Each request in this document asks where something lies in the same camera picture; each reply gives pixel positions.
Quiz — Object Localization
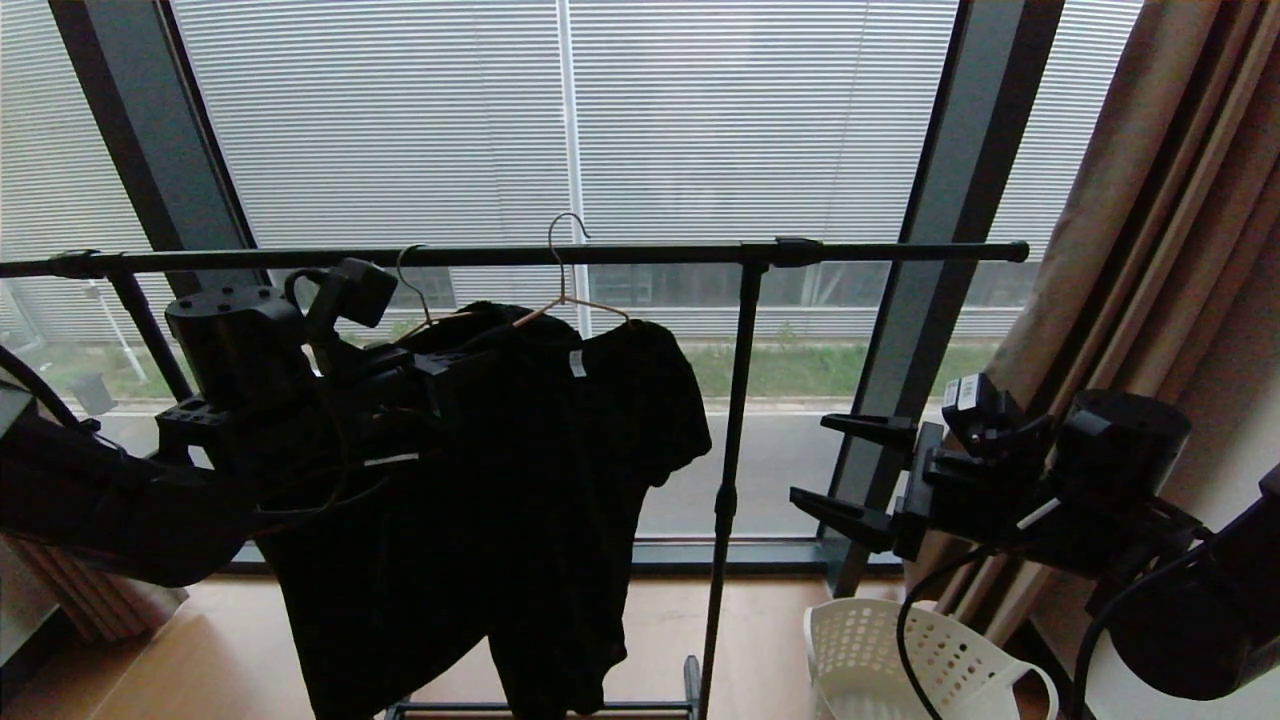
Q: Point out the pink clothes hanger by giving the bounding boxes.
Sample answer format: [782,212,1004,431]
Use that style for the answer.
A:
[393,245,473,343]
[510,212,633,331]

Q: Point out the black garment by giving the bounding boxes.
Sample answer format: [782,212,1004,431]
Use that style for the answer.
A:
[430,305,713,720]

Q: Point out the window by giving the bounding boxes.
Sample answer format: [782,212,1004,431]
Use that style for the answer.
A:
[0,0,1141,573]

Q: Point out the white laundry basket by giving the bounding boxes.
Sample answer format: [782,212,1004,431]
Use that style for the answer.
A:
[803,598,1059,720]

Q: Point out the beige curtain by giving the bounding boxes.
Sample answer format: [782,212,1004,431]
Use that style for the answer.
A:
[905,0,1280,651]
[0,535,191,643]

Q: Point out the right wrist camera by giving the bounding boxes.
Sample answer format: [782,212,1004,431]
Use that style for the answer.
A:
[940,373,1056,461]

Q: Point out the black clothes rack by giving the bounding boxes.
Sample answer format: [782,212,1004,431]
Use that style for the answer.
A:
[0,238,1031,720]

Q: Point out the black shorts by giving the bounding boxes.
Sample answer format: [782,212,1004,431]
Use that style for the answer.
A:
[255,300,561,720]

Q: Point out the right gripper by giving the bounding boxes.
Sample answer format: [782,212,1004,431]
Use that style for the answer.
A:
[788,413,1053,563]

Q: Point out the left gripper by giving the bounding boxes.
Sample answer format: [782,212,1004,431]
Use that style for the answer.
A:
[333,345,478,448]

